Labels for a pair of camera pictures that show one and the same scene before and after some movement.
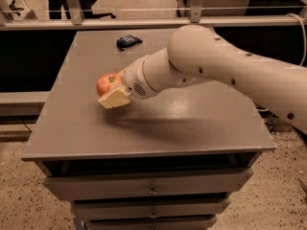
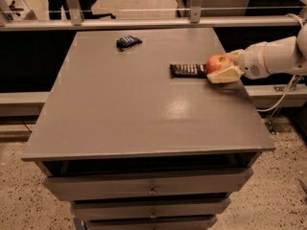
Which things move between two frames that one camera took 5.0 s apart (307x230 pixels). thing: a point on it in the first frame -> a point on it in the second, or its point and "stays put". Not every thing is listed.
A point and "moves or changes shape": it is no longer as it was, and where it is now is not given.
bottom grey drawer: x=187 y=222 stays put
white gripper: x=135 y=79 -> x=251 y=61
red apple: x=107 y=81 moves or changes shape
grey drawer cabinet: x=167 y=161 stays put
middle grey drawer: x=149 y=208 stays put
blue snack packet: x=127 y=41 stays put
